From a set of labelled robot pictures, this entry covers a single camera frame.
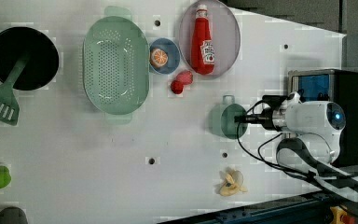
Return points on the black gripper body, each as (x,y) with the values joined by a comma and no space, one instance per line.
(268,118)

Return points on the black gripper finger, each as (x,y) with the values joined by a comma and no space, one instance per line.
(246,119)

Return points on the green mug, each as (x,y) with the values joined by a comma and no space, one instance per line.
(221,119)

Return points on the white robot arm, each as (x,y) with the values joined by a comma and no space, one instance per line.
(313,144)

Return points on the peeled banana toy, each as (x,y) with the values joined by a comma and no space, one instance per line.
(233,184)

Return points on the pink strawberry toy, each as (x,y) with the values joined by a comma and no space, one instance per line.
(185,77)

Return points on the black toaster oven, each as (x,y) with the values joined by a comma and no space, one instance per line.
(337,86)

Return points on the small red strawberry toy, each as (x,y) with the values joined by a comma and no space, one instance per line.
(177,87)

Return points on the red ketchup bottle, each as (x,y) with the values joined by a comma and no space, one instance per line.
(202,51)

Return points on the grey round plate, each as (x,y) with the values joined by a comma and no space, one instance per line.
(224,30)

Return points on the small blue bowl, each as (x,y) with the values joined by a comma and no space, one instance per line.
(173,53)

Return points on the orange slice toy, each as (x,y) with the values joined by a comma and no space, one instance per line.
(158,57)

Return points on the green perforated colander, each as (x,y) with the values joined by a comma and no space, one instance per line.
(115,65)

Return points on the green spatula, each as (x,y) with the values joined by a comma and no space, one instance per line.
(9,107)

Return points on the black cylindrical cup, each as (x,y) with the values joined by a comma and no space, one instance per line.
(43,63)

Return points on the grey rounded object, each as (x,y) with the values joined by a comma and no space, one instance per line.
(13,215)

